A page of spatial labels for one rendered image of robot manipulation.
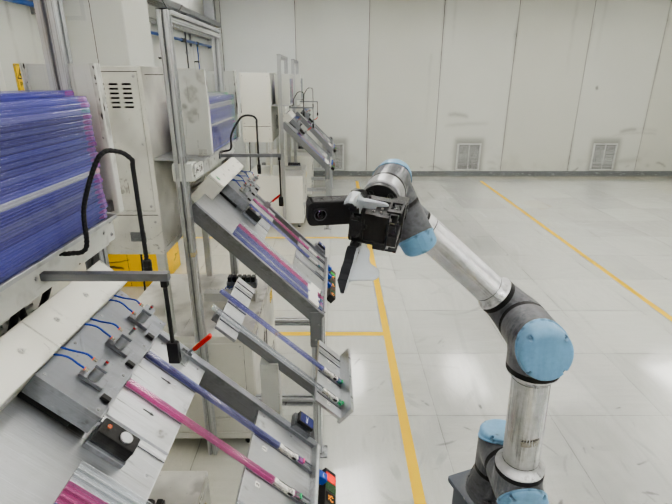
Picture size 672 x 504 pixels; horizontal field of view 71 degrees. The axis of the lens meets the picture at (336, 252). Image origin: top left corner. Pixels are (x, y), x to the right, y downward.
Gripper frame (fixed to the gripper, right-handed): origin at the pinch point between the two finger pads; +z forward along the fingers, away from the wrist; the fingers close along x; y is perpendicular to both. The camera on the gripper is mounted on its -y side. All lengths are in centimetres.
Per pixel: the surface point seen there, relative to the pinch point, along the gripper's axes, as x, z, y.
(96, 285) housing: 28, -13, -57
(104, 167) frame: 7, -28, -62
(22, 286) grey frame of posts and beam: 16, 7, -54
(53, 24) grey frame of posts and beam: -22, -29, -70
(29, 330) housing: 24, 8, -53
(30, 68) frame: -13, -27, -76
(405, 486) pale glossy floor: 156, -78, 21
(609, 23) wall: -7, -876, 216
